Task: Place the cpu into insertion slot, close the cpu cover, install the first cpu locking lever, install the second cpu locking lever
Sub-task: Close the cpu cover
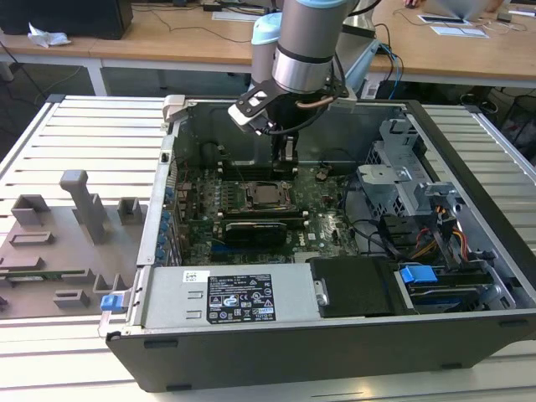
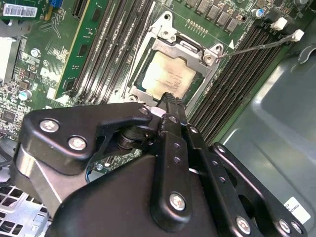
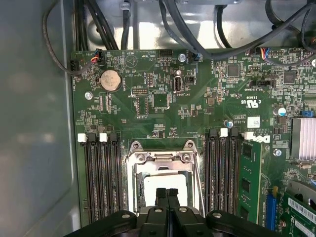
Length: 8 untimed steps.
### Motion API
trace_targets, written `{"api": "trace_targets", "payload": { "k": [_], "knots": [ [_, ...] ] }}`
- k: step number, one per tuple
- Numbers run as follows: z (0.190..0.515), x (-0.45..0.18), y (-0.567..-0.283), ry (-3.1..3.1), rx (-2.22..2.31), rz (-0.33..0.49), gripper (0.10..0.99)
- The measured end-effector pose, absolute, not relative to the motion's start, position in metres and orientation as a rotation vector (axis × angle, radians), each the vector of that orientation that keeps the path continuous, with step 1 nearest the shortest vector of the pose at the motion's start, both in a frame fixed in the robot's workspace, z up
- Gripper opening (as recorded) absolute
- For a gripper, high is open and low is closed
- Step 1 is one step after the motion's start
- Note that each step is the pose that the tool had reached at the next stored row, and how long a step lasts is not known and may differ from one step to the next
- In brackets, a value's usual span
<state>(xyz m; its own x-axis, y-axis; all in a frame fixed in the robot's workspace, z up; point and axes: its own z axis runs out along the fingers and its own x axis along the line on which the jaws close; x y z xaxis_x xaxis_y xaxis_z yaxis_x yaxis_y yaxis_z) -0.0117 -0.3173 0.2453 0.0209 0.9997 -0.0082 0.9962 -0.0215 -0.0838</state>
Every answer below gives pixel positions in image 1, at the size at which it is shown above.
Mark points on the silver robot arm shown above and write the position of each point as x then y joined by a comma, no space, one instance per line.
305,42

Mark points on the crumpled white paper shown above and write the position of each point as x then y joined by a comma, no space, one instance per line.
48,38

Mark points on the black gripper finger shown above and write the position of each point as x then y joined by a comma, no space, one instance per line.
277,151

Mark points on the white power adapter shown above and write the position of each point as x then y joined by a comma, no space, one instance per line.
370,90

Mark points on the black computer tower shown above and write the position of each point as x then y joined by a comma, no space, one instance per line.
63,17

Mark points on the round coin battery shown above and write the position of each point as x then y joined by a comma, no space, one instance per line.
321,175

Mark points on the pale blue teach pendant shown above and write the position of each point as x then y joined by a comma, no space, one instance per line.
362,69

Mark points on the CPU socket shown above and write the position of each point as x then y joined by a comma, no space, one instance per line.
249,206

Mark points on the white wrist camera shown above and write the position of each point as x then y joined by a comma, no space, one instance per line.
247,119

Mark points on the silver power supply unit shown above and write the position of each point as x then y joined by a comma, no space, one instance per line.
176,293

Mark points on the silver chipset heatsink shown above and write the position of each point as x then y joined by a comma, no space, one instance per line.
309,256

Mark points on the black PC case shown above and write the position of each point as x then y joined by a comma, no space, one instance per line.
293,356

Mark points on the black graphics card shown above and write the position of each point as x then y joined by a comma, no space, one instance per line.
255,236

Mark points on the black power adapter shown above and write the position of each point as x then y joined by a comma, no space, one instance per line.
212,7

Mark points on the green motherboard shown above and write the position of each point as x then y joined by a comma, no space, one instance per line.
331,234

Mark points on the wooden desk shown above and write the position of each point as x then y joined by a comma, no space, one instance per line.
167,50

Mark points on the grey parts rack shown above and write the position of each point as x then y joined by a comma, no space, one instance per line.
63,255

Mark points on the grey laptop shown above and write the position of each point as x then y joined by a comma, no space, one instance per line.
456,8

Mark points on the metal disk bay cage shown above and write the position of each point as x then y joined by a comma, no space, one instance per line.
383,184

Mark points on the black drive bay cover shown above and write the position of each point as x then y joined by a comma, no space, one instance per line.
356,289

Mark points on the blue disk carrier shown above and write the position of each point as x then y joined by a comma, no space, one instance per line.
419,278

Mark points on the blue release latch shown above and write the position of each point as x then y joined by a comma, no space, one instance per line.
111,303

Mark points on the green RAM stick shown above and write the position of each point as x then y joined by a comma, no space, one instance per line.
42,276

